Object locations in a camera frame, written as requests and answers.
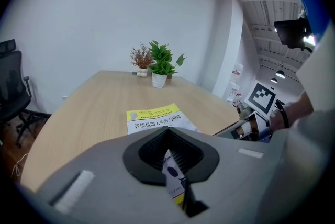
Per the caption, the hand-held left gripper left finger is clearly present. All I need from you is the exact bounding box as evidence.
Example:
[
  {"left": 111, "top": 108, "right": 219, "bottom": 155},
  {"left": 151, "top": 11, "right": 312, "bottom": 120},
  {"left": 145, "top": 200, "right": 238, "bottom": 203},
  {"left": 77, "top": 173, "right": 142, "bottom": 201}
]
[{"left": 35, "top": 126, "right": 190, "bottom": 224}]

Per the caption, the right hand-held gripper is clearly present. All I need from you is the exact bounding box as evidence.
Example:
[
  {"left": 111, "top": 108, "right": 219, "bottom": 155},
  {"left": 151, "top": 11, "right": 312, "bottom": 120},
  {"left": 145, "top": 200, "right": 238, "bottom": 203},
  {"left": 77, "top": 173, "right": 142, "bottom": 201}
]
[{"left": 212, "top": 81, "right": 277, "bottom": 143}]

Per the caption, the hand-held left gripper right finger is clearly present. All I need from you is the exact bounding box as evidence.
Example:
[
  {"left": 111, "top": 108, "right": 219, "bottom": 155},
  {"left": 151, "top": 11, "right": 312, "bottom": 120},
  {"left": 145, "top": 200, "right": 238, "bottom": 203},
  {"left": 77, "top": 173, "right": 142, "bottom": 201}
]
[{"left": 168, "top": 126, "right": 286, "bottom": 224}]

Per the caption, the booklet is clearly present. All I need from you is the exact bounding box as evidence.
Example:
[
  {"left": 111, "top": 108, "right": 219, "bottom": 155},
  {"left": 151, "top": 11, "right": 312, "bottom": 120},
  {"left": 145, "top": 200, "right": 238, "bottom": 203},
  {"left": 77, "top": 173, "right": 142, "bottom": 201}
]
[{"left": 126, "top": 103, "right": 200, "bottom": 206}]

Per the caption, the person's right forearm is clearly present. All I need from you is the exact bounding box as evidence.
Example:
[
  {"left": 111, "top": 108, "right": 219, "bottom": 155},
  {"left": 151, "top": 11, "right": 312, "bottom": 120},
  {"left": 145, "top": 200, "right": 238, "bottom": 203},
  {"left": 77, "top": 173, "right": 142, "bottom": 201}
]
[{"left": 283, "top": 90, "right": 315, "bottom": 125}]

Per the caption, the person's right hand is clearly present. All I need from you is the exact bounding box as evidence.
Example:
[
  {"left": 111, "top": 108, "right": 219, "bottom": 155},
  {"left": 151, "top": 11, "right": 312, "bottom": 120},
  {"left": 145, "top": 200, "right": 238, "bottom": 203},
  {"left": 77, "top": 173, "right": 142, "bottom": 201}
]
[{"left": 269, "top": 110, "right": 286, "bottom": 136}]

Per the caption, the white water dispenser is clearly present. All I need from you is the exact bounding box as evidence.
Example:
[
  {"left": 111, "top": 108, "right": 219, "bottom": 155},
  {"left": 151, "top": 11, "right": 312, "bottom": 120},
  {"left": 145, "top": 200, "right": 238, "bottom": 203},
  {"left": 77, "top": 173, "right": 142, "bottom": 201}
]
[{"left": 226, "top": 62, "right": 244, "bottom": 109}]

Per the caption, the black wristband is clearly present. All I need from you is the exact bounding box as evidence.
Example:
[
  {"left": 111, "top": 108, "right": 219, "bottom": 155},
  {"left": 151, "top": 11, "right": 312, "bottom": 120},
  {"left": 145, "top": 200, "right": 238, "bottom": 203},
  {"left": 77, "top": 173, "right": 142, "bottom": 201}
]
[{"left": 273, "top": 99, "right": 290, "bottom": 130}]

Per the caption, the light wooden table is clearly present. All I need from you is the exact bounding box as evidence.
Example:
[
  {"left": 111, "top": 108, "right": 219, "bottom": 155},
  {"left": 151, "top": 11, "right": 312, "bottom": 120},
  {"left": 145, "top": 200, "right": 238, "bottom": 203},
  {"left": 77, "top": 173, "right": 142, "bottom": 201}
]
[{"left": 20, "top": 70, "right": 242, "bottom": 193}]

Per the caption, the green plant in white pot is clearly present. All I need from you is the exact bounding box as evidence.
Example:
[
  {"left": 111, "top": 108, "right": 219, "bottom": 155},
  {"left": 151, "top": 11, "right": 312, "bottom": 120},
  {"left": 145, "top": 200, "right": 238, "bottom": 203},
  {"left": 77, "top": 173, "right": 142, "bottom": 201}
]
[{"left": 147, "top": 40, "right": 187, "bottom": 89}]

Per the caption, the reddish dried plant in vase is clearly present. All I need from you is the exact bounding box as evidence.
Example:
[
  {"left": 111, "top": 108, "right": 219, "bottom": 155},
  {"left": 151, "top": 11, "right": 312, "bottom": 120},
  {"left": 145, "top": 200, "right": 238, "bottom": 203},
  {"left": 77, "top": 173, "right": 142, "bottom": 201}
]
[{"left": 129, "top": 42, "right": 155, "bottom": 79}]

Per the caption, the black monitor screen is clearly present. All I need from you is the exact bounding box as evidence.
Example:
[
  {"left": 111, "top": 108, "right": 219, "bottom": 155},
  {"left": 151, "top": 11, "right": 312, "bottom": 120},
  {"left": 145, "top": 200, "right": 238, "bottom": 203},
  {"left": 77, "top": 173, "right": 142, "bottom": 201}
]
[{"left": 273, "top": 17, "right": 314, "bottom": 49}]

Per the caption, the black office chair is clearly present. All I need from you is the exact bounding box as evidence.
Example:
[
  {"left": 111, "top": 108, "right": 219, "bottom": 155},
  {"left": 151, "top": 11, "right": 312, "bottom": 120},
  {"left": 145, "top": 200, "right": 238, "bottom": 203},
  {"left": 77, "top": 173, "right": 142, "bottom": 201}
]
[{"left": 0, "top": 39, "right": 52, "bottom": 149}]

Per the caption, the white cable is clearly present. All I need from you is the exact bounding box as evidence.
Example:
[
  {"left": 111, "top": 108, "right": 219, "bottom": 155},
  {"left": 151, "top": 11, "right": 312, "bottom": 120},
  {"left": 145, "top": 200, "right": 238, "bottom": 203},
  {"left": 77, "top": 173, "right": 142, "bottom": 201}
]
[{"left": 11, "top": 153, "right": 30, "bottom": 178}]

